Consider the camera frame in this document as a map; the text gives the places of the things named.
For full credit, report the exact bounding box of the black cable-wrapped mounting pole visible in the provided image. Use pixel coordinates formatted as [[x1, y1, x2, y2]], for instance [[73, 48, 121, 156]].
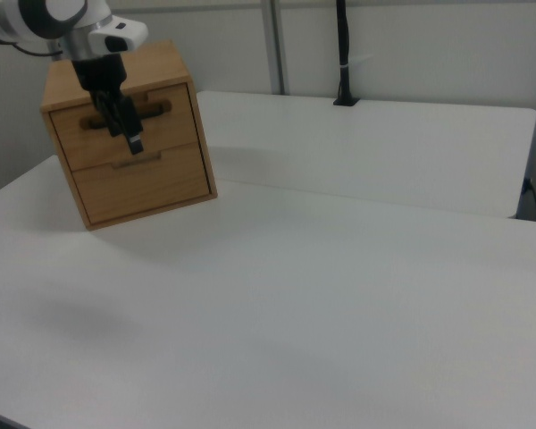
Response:
[[332, 0, 361, 108]]

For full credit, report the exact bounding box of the white cable tie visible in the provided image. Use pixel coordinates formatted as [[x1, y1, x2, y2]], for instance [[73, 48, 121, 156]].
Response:
[[339, 54, 373, 71]]

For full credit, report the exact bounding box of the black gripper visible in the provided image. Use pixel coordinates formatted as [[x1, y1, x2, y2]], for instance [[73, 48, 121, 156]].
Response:
[[72, 53, 145, 156]]

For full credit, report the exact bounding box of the grey partition wall post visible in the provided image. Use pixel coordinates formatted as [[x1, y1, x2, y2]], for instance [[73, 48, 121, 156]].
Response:
[[260, 0, 289, 96]]

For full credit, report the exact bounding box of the wooden drawer with narrow notch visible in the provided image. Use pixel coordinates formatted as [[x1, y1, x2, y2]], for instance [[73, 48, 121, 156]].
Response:
[[71, 142, 214, 225]]

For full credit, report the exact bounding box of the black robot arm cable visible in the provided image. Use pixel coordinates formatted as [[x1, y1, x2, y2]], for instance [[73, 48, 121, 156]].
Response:
[[0, 38, 64, 59]]

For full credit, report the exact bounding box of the light wooden drawer cabinet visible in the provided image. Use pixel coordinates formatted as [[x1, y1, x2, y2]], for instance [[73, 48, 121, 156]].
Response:
[[40, 38, 219, 231]]

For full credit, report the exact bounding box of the wooden drawer with slot handle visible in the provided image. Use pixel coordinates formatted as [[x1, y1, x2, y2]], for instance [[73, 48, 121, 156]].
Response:
[[48, 82, 203, 172]]

